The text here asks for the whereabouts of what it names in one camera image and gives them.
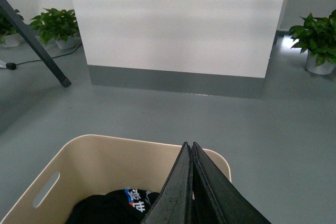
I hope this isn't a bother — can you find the potted plant far left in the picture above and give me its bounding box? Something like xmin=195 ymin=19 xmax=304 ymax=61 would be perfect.
xmin=1 ymin=11 xmax=19 ymax=47

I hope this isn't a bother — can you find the black floor cable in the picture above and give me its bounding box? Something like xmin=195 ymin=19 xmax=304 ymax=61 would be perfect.
xmin=5 ymin=42 xmax=82 ymax=71

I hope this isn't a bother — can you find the potted plant silver pot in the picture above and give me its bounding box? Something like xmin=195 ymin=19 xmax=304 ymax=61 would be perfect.
xmin=289 ymin=10 xmax=335 ymax=76

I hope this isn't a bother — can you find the potted plant left white pot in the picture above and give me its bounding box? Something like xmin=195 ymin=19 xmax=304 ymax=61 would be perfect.
xmin=29 ymin=8 xmax=79 ymax=49

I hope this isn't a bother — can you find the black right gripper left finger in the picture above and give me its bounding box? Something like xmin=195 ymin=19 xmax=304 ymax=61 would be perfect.
xmin=141 ymin=142 xmax=193 ymax=224

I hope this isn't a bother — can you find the black printed t-shirt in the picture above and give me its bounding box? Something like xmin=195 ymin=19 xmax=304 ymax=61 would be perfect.
xmin=66 ymin=188 xmax=159 ymax=223

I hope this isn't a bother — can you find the black clothes hanger leg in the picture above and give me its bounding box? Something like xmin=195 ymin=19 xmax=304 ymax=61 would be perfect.
xmin=1 ymin=0 xmax=71 ymax=88

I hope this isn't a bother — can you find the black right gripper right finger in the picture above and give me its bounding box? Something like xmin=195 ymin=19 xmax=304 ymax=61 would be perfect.
xmin=192 ymin=142 xmax=270 ymax=224

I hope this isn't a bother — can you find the beige plastic laundry hamper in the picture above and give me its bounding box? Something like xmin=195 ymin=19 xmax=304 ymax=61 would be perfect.
xmin=0 ymin=134 xmax=232 ymax=224

